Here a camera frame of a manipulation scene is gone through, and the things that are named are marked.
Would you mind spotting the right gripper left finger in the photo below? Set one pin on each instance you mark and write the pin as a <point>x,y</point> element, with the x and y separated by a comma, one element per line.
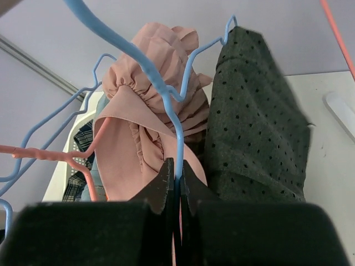
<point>155,193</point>

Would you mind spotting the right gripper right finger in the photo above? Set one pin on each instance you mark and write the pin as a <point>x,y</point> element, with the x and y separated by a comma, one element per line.
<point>193,191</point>

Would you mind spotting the pink pleated skirt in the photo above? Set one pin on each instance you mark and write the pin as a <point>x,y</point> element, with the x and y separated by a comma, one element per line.
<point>135,134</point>

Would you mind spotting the dark grey dotted skirt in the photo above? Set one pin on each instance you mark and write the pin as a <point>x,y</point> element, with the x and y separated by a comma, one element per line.
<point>257,140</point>

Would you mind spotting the navy plaid skirt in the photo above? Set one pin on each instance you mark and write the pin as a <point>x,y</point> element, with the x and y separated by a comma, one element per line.
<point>80,141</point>

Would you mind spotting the pink wire hanger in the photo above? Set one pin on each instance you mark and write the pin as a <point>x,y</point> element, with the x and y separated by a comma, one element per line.
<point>337,35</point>
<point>68,157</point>

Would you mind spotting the light blue denim skirt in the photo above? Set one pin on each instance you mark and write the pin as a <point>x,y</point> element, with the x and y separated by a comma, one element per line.
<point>85,197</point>

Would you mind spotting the white and silver clothes rack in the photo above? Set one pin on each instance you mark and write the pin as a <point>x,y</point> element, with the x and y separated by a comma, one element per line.
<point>342,113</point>

